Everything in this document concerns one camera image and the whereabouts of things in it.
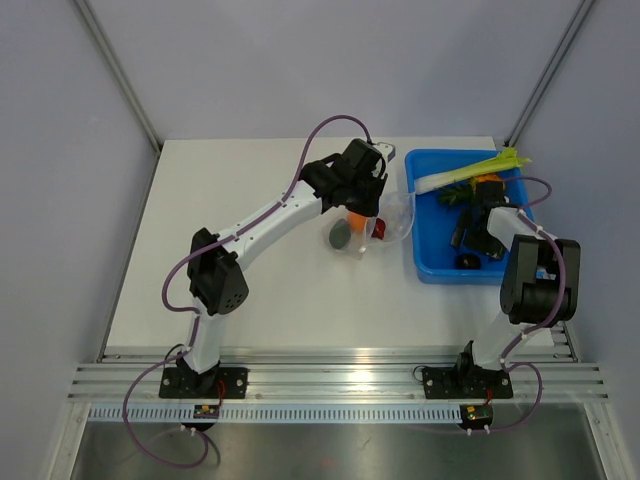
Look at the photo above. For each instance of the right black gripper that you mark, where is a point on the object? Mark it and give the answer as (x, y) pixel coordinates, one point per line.
(493, 249)

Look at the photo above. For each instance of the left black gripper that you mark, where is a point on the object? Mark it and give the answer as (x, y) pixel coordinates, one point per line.
(371, 206)

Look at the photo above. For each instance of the orange persimmon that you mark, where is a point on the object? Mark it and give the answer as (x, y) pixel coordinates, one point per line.
(357, 223)

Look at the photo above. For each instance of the dark purple plum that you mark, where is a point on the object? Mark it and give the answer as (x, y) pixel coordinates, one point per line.
(379, 229)
(467, 261)

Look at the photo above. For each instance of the clear zip top bag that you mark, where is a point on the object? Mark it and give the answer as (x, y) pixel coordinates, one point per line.
(397, 209)

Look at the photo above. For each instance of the dark green avocado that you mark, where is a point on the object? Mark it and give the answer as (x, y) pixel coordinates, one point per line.
(339, 234)

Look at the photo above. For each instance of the toy pineapple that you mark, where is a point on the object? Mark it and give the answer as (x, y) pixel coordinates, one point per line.
(465, 192)

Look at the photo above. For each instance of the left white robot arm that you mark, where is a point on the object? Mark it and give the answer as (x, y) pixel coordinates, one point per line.
(217, 262)

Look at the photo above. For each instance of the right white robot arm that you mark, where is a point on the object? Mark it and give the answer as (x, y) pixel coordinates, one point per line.
(539, 289)

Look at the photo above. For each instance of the blue plastic bin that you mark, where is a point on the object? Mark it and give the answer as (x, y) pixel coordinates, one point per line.
(434, 223)

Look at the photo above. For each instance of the green white leek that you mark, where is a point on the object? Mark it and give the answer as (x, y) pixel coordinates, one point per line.
(465, 172)

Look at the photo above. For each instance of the right small circuit board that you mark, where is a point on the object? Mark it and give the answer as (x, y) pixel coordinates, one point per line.
(476, 416)

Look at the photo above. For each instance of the small circuit board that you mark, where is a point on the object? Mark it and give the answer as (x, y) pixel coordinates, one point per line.
(476, 416)
(206, 411)

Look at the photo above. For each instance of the left small circuit board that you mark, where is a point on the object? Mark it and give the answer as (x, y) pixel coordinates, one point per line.
(206, 411)

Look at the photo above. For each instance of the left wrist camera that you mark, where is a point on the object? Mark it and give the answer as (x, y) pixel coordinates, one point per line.
(387, 150)

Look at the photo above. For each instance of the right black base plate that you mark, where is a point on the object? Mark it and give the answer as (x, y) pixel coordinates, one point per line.
(440, 382)

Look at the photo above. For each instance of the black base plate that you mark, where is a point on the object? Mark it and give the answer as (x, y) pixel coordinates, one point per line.
(219, 382)
(440, 382)

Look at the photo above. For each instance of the right aluminium frame post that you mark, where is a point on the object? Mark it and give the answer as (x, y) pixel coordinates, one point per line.
(559, 55)

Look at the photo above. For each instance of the aluminium frame post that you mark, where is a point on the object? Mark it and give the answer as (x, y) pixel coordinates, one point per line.
(559, 55)
(109, 56)

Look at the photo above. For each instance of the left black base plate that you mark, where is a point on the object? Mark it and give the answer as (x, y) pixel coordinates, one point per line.
(219, 382)

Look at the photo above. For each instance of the aluminium mounting rail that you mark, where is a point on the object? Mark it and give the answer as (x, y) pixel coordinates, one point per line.
(360, 375)

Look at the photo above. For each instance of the left aluminium frame post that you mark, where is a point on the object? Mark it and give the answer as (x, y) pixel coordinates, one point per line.
(109, 56)

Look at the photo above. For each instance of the white slotted cable duct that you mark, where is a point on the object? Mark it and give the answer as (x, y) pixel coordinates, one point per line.
(282, 414)

